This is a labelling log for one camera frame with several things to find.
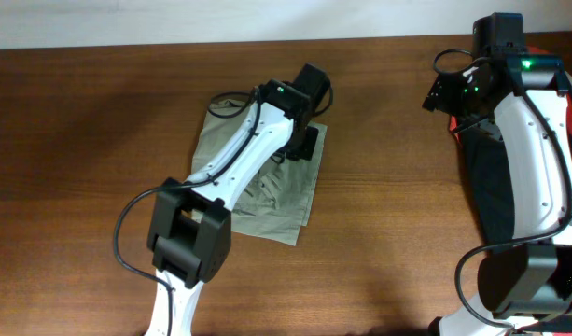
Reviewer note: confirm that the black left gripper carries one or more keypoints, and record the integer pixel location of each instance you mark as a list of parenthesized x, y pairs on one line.
[(304, 141)]

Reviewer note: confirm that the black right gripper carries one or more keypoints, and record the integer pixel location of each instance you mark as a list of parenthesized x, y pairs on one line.
[(442, 92)]

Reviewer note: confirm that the khaki green shorts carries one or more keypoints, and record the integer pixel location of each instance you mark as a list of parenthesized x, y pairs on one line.
[(277, 203)]

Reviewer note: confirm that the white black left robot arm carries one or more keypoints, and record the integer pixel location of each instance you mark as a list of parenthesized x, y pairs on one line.
[(190, 230)]

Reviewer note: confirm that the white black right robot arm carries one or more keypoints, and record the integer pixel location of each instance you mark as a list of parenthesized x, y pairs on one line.
[(511, 114)]

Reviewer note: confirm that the black garment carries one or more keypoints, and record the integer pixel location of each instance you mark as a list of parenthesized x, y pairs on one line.
[(489, 179)]

